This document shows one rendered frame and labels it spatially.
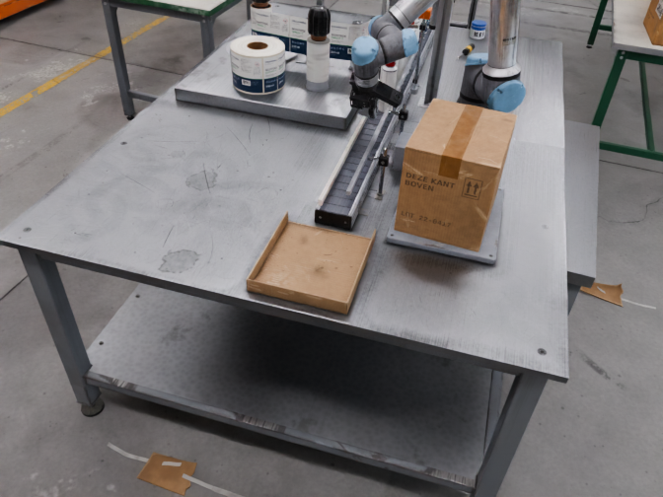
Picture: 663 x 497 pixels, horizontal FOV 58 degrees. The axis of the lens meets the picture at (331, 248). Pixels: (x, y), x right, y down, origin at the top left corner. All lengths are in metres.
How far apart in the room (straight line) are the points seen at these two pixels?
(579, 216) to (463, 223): 0.46
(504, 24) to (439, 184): 0.57
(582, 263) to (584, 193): 0.36
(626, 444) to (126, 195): 1.92
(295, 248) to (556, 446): 1.26
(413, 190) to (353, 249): 0.23
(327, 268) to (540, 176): 0.85
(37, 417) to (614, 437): 2.08
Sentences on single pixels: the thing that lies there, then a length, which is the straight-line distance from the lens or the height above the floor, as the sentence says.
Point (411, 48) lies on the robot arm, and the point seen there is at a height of 1.23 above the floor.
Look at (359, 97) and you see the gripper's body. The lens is 1.93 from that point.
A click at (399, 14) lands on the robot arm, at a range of 1.92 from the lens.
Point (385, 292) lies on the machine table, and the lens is 1.52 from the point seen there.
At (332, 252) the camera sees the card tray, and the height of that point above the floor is 0.83.
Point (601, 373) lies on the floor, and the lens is 2.67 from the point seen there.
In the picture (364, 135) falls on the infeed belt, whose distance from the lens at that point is 2.05.
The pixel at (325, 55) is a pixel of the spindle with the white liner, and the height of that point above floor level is 1.02.
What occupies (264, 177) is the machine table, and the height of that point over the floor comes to 0.83.
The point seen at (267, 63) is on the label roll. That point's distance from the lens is 2.26.
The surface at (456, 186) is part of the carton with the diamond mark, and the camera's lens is 1.55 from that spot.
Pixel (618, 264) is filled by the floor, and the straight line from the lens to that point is 3.23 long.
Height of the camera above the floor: 1.88
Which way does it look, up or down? 40 degrees down
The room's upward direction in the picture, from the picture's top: 3 degrees clockwise
